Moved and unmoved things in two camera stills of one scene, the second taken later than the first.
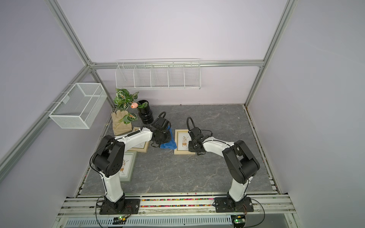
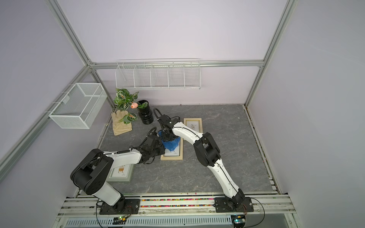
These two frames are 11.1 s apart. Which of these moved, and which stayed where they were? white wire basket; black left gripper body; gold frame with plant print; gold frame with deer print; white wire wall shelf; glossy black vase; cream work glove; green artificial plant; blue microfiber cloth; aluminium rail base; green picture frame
Moved: gold frame with plant print; gold frame with deer print; black left gripper body; blue microfiber cloth
Stayed: green picture frame; aluminium rail base; green artificial plant; white wire basket; glossy black vase; cream work glove; white wire wall shelf
